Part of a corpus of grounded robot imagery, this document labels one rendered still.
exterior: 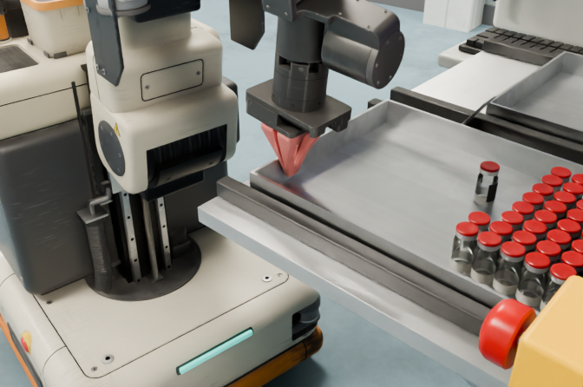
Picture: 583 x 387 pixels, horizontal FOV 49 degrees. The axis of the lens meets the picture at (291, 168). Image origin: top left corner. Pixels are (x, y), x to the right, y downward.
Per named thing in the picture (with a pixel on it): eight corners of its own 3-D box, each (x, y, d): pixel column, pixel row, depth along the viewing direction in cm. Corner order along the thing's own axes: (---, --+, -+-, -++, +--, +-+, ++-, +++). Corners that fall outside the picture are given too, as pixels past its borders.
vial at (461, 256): (476, 265, 62) (484, 226, 59) (465, 277, 60) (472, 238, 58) (456, 256, 63) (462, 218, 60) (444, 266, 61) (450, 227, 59)
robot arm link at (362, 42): (315, -84, 61) (256, -44, 56) (422, -54, 55) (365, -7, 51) (320, 23, 69) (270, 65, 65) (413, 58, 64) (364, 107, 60)
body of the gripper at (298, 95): (312, 144, 65) (320, 79, 61) (242, 104, 70) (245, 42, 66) (351, 122, 69) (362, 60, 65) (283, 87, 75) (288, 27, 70)
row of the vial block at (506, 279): (586, 214, 69) (597, 178, 67) (510, 299, 58) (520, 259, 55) (566, 206, 70) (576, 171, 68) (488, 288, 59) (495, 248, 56)
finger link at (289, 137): (285, 195, 71) (292, 122, 66) (241, 167, 75) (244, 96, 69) (325, 172, 75) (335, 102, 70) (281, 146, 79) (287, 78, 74)
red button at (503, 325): (553, 358, 39) (568, 310, 37) (526, 397, 37) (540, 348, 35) (496, 328, 42) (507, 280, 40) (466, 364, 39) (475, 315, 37)
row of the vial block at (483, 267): (566, 206, 70) (575, 170, 68) (487, 288, 59) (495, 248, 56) (546, 199, 72) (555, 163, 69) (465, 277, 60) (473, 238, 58)
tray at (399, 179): (646, 218, 69) (656, 190, 67) (543, 354, 52) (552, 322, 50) (385, 121, 88) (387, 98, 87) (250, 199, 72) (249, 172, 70)
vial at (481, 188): (497, 200, 71) (504, 167, 69) (488, 208, 70) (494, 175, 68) (479, 193, 73) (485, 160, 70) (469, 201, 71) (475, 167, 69)
